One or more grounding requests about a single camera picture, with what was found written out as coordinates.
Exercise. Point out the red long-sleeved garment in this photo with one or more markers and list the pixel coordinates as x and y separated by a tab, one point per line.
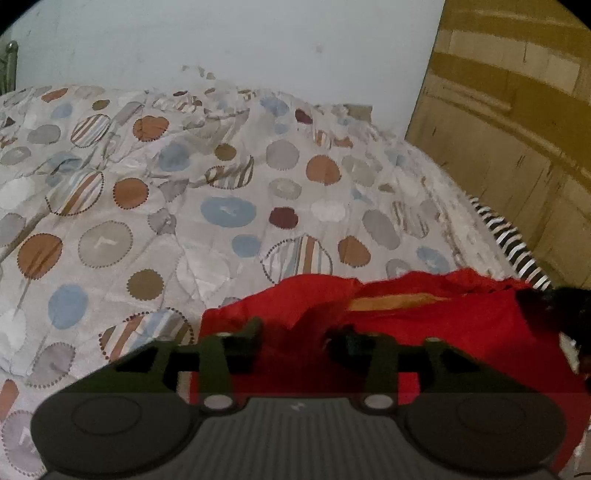
485	323

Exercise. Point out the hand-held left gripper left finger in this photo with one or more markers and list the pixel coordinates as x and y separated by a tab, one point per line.
212	355

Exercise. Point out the plywood panel board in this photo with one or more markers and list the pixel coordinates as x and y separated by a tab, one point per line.
508	115

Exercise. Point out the dotted patterned quilt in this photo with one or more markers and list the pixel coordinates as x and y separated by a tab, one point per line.
184	184

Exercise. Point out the small beige cloth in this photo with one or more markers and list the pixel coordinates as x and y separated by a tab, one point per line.
359	111

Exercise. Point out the black and white striped sheet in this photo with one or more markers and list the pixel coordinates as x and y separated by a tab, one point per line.
512	240

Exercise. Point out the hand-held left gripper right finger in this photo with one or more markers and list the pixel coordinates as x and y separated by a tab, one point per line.
381	355

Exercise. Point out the metal bed headboard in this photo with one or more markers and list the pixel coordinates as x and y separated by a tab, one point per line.
10	64

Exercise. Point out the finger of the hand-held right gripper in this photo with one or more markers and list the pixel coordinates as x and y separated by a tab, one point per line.
563	309

